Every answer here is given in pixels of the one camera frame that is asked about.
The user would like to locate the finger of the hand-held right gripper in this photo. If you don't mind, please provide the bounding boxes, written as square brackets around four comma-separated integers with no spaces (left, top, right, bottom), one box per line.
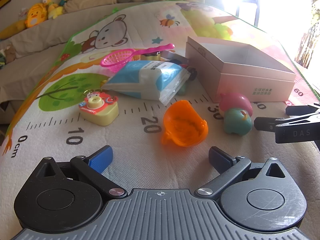
[254,112,320,144]
[286,103,320,117]

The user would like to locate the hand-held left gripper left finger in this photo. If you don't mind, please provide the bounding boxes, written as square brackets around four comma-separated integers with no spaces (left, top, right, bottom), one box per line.
[34,145,127,200]

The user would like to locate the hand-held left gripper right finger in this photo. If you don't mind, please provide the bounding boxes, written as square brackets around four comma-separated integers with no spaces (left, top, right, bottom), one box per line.
[196,146,288,202]

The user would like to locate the pink and teal toy figure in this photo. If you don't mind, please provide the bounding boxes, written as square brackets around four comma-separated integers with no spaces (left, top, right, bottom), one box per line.
[219,92,253,137]

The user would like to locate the yellow toy camera keychain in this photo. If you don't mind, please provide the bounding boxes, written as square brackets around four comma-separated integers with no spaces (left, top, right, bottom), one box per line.
[79,89,119,127]

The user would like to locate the orange toy cup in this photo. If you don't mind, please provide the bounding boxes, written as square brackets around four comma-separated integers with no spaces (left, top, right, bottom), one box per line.
[161,100,209,147]

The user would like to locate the pink cardboard box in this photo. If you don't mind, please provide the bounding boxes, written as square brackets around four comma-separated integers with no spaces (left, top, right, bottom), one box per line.
[185,36,297,103]

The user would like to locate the teal plastic toy piece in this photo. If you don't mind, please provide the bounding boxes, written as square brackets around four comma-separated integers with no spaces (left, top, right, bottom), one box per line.
[178,81,189,96]

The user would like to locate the wind-up doll red shirt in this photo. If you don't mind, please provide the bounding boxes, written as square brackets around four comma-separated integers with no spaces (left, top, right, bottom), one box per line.
[172,59,198,81]

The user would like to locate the blue white cotton packet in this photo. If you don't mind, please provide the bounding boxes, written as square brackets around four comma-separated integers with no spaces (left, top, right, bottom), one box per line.
[101,60,190,106]

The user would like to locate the small white box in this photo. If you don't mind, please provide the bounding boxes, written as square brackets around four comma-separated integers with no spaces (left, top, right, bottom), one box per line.
[162,51,189,64]

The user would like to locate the printed play mat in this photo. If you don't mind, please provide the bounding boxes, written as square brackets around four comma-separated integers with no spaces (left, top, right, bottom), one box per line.
[0,1,320,240]

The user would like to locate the pink toy strainer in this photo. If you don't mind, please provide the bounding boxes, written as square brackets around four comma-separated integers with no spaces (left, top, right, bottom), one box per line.
[101,43,175,73]

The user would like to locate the yellow toy pudding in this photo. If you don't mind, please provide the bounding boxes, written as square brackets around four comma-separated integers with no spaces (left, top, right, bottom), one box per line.
[141,51,161,61]

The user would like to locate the beige sofa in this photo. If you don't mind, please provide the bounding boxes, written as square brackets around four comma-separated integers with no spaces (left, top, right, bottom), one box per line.
[0,1,140,125]

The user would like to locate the small brown plush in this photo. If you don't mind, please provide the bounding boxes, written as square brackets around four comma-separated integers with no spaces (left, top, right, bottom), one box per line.
[4,45,17,63]

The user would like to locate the long yellow pillow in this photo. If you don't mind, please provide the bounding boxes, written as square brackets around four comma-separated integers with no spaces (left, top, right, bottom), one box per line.
[0,21,28,40]

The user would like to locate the small yellow bear plush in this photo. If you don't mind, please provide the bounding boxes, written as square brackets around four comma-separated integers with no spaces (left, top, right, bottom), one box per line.
[41,0,64,19]

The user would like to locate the yellow duck plush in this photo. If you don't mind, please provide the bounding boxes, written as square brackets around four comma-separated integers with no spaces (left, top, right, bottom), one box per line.
[24,3,48,28]

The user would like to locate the window frame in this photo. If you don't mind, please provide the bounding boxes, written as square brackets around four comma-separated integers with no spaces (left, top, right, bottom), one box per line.
[222,0,265,28]

